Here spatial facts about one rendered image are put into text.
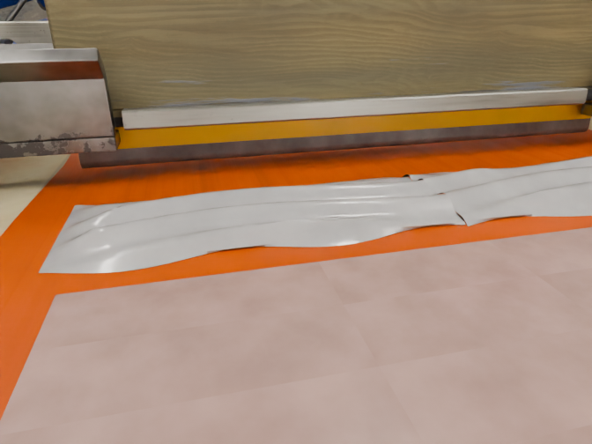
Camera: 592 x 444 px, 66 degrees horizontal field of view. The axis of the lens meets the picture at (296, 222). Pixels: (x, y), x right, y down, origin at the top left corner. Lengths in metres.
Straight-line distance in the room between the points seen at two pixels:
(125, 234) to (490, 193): 0.18
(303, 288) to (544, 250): 0.10
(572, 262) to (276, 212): 0.12
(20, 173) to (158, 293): 0.18
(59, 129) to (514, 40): 0.28
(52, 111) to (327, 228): 0.15
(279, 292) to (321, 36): 0.17
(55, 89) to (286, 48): 0.12
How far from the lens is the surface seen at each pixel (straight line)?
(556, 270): 0.20
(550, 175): 0.29
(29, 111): 0.27
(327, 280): 0.17
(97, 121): 0.26
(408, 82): 0.31
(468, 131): 0.34
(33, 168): 0.34
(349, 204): 0.21
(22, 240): 0.23
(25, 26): 0.51
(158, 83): 0.27
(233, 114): 0.26
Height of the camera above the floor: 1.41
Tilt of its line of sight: 53 degrees down
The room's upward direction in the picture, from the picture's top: 11 degrees clockwise
